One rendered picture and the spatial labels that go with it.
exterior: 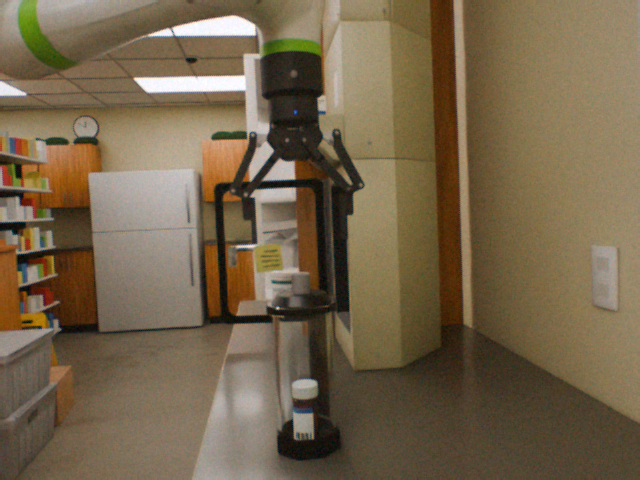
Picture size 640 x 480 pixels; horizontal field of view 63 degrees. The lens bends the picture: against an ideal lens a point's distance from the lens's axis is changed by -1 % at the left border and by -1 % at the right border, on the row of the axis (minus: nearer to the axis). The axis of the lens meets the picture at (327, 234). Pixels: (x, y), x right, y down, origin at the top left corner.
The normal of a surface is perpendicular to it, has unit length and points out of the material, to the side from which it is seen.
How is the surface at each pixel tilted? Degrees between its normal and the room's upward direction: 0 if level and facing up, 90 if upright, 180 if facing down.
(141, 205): 90
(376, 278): 90
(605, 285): 90
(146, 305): 90
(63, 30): 122
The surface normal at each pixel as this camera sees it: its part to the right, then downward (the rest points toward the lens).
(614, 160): -0.99, 0.05
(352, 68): 0.12, 0.04
